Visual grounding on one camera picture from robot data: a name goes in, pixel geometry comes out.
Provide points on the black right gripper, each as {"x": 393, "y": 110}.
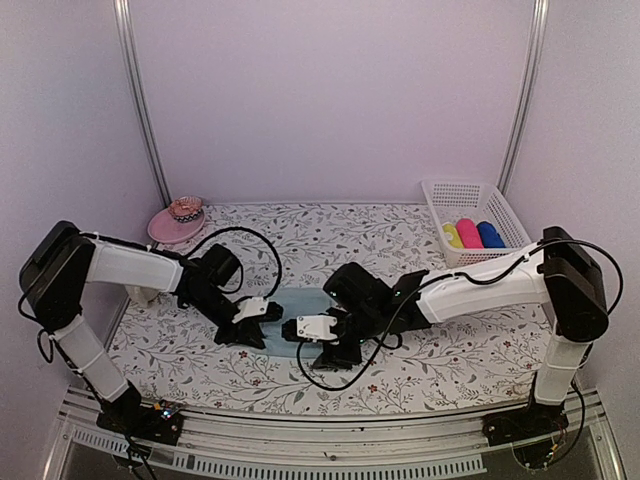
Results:
{"x": 334, "y": 359}

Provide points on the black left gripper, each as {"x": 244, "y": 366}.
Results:
{"x": 247, "y": 327}

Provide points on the dark blue towel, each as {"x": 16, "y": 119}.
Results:
{"x": 490, "y": 236}

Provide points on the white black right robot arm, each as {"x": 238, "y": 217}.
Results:
{"x": 558, "y": 272}

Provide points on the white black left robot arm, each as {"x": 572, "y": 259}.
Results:
{"x": 53, "y": 279}

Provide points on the cream ceramic mug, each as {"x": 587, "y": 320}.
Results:
{"x": 142, "y": 296}

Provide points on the pink plate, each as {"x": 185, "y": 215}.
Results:
{"x": 164, "y": 229}

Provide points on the yellow rolled towel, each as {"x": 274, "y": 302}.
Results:
{"x": 452, "y": 236}

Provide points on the pink rolled towel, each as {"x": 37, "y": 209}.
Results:
{"x": 469, "y": 234}

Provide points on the white plastic basket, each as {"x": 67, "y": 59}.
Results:
{"x": 450, "y": 201}

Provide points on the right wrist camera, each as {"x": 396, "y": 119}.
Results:
{"x": 358, "y": 292}

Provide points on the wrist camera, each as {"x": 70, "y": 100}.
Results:
{"x": 358, "y": 292}
{"x": 220, "y": 265}

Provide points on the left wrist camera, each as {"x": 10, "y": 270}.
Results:
{"x": 220, "y": 265}

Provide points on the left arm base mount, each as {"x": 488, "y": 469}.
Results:
{"x": 129, "y": 417}

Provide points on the aluminium front rail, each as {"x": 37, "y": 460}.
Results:
{"x": 220, "y": 444}

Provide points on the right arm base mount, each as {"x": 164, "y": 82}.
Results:
{"x": 524, "y": 423}

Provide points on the left aluminium frame post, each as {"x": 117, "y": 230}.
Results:
{"x": 124, "y": 25}

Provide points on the aluminium frame post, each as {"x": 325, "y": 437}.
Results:
{"x": 124, "y": 25}
{"x": 534, "y": 52}

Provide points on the right aluminium frame post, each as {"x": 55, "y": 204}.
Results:
{"x": 534, "y": 52}

